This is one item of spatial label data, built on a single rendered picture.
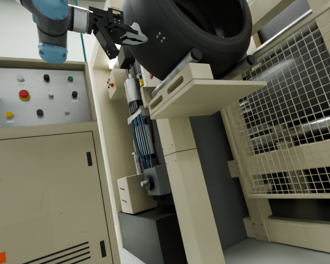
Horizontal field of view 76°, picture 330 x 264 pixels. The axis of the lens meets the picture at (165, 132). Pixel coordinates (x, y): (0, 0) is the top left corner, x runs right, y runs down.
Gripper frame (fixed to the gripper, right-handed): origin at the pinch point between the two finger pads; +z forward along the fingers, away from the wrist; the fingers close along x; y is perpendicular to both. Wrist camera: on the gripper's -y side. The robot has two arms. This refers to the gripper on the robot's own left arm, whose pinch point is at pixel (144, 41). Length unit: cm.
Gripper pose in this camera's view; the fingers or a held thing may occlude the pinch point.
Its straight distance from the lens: 85.5
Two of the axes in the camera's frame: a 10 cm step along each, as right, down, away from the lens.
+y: -1.1, -9.6, 2.5
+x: -4.5, 2.7, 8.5
